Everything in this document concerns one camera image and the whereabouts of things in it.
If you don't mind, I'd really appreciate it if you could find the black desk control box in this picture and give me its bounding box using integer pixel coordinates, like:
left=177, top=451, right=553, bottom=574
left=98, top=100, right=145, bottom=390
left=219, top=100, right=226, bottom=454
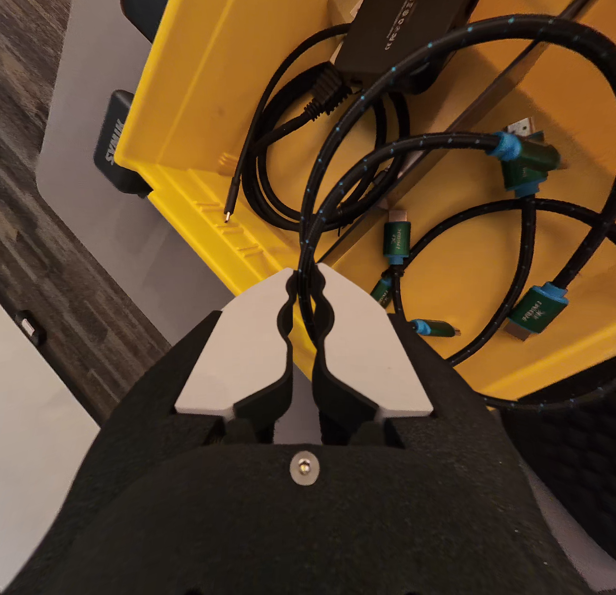
left=93, top=89, right=154, bottom=197

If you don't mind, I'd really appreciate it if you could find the black quilted wrist rest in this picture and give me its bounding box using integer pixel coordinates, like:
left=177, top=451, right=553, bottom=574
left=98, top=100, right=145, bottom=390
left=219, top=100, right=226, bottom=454
left=500, top=392, right=616, bottom=563

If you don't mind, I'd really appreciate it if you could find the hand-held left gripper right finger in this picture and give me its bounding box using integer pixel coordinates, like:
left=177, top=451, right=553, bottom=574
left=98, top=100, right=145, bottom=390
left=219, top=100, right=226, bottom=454
left=311, top=262, right=435, bottom=444

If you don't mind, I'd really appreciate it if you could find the black hdmi adapter hub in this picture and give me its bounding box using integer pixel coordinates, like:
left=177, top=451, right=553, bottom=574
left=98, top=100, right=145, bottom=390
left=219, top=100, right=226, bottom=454
left=223, top=0, right=491, bottom=224

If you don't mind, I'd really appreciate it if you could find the yellow plastic bin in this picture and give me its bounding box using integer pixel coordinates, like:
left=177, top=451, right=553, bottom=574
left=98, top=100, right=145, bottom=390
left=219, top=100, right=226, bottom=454
left=113, top=0, right=616, bottom=403

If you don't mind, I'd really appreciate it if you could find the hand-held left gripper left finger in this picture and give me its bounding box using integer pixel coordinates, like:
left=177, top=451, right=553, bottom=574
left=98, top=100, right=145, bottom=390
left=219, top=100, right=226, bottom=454
left=173, top=267, right=296, bottom=444

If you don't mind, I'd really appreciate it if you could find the braided black hdmi cable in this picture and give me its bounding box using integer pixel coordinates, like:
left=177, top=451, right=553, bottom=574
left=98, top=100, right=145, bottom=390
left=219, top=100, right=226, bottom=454
left=296, top=14, right=616, bottom=355
left=382, top=197, right=616, bottom=343
left=445, top=162, right=552, bottom=367

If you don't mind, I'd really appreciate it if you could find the black bin divider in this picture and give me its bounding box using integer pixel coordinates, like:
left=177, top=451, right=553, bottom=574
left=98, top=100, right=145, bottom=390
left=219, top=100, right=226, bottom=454
left=315, top=0, right=612, bottom=266

